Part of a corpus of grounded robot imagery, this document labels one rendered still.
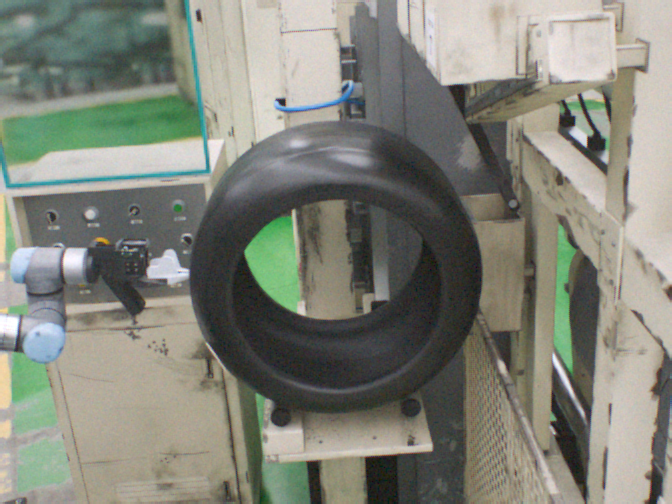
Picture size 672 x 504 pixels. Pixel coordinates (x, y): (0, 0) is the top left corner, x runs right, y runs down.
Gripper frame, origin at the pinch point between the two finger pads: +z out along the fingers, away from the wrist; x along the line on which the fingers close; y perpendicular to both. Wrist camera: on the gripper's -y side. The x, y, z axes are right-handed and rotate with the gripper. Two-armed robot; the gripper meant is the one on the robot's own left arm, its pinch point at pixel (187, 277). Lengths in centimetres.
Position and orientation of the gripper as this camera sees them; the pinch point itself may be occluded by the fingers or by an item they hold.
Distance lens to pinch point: 173.2
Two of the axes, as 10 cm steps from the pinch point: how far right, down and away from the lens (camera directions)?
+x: -0.3, -3.9, 9.2
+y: 0.3, -9.2, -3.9
